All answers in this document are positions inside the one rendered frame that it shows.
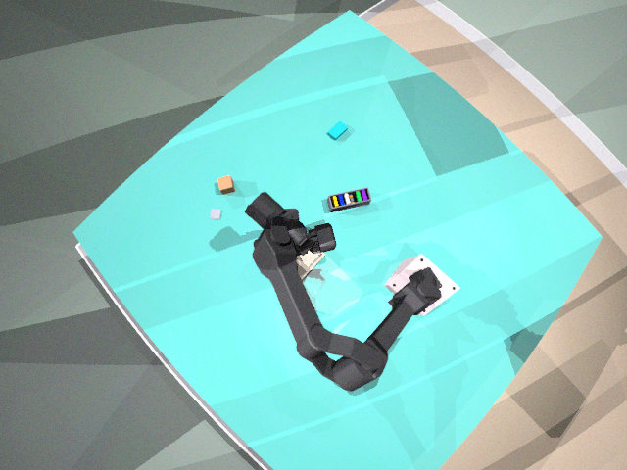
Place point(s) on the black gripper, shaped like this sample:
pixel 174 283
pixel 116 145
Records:
pixel 324 238

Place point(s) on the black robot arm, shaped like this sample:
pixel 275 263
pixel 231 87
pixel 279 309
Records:
pixel 276 258

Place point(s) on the tan cube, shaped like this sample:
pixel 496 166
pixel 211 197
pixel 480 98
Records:
pixel 225 184

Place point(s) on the small teal block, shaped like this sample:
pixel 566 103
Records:
pixel 337 130

